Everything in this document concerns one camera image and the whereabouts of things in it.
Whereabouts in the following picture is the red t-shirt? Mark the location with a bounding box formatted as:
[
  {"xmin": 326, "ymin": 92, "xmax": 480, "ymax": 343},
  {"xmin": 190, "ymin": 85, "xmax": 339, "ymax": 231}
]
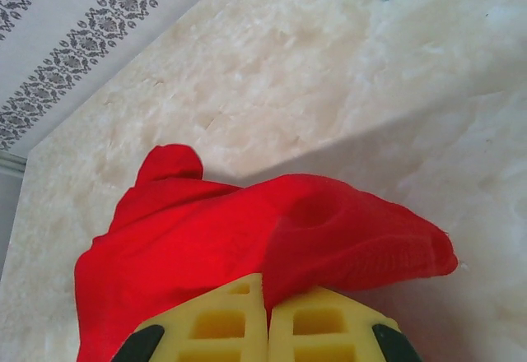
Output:
[{"xmin": 73, "ymin": 143, "xmax": 459, "ymax": 362}]

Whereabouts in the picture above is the aluminium left table side rail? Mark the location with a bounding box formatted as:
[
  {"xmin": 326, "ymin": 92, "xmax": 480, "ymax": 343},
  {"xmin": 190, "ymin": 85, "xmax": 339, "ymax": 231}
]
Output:
[{"xmin": 0, "ymin": 150, "xmax": 29, "ymax": 174}]

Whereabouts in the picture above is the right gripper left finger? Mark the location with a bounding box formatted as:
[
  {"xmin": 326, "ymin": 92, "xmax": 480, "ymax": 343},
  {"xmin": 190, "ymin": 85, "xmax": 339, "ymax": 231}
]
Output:
[{"xmin": 114, "ymin": 273, "xmax": 269, "ymax": 362}]

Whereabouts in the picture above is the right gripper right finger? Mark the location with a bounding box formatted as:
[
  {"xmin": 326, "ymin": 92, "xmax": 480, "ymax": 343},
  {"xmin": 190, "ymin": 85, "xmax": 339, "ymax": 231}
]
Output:
[{"xmin": 267, "ymin": 285, "xmax": 422, "ymax": 362}]

